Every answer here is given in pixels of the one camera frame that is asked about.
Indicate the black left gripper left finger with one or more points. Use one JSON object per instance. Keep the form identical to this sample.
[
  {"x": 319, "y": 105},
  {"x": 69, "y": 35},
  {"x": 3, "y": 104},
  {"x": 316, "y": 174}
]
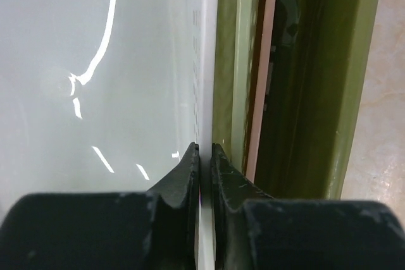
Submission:
[{"x": 155, "y": 229}]

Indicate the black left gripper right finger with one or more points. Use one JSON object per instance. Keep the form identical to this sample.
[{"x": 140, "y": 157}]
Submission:
[{"x": 256, "y": 231}]

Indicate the white plastic bin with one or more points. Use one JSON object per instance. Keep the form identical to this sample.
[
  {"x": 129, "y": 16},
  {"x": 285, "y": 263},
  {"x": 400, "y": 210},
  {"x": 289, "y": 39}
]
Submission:
[{"x": 103, "y": 96}]

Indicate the light green perforated bin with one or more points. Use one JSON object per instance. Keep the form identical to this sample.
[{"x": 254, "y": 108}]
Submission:
[{"x": 235, "y": 40}]

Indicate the salmon pink perforated bin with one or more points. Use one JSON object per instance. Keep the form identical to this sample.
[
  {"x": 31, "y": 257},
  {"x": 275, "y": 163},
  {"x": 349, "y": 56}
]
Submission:
[{"x": 264, "y": 33}]

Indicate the olive green tub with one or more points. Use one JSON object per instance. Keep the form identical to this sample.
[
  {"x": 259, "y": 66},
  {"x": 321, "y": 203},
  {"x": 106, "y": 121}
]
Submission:
[{"x": 318, "y": 58}]

